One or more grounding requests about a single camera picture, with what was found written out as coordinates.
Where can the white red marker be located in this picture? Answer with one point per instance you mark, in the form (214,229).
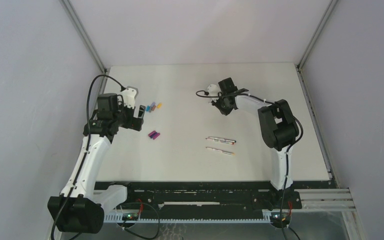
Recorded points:
(221,141)

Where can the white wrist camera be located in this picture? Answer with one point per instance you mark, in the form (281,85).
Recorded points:
(213,90)
(129,96)

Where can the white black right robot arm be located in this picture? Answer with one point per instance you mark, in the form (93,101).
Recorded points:
(279,128)

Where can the controller board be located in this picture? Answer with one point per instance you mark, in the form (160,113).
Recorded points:
(280,217)
(129,217)

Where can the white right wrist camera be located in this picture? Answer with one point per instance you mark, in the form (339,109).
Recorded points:
(213,90)

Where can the aluminium frame rail right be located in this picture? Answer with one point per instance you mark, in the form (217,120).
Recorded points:
(300,69)

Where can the aluminium frame rail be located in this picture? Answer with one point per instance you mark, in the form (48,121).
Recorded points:
(96,87)
(300,69)

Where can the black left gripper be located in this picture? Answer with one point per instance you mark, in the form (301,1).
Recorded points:
(133,123)

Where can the aluminium frame rail left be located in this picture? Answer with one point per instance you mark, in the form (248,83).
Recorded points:
(96,87)

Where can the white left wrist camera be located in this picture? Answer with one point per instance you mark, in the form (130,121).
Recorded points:
(129,96)

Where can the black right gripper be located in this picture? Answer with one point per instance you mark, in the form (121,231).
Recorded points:
(216,103)

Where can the left controller board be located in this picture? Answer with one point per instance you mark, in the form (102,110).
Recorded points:
(129,217)

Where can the white yellow marker pen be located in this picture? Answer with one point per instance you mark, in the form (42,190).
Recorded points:
(220,151)

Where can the right controller board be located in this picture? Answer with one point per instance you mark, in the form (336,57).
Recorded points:
(280,217)

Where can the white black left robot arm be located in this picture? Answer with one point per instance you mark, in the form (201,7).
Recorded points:
(76,209)

